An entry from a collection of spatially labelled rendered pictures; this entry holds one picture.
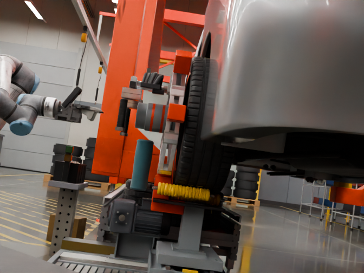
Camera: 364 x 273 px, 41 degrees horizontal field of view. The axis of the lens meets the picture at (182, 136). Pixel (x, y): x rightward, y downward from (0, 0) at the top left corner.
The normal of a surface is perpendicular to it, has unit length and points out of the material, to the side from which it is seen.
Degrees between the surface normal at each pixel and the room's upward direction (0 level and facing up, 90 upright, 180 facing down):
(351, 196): 90
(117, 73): 90
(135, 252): 90
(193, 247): 90
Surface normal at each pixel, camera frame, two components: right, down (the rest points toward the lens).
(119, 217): 0.07, -0.07
